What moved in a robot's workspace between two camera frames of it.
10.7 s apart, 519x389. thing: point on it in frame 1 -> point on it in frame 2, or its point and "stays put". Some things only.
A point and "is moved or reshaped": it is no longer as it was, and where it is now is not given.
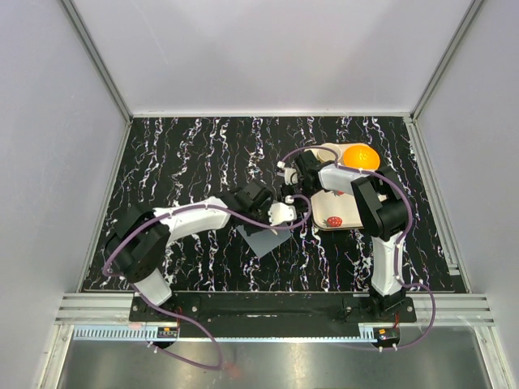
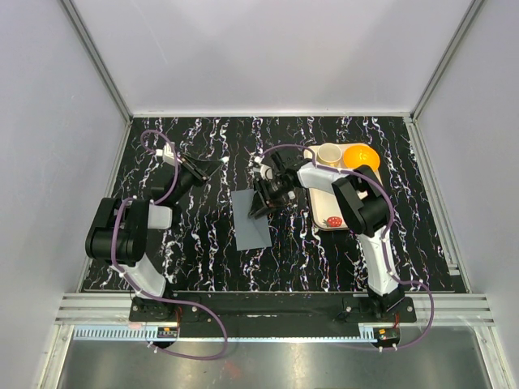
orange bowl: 361,157 stays put
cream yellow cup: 324,155 stays put
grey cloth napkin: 264,241 is moved or reshaped
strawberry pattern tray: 330,210 stays put
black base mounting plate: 269,313 stays put
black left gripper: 265,207 -> 200,170
